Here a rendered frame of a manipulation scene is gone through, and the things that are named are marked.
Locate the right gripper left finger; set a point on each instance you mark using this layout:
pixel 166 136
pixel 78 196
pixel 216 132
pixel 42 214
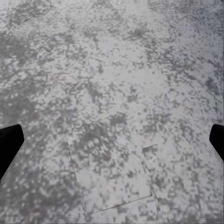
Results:
pixel 11 140

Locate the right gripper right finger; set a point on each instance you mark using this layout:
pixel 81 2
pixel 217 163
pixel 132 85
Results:
pixel 217 139

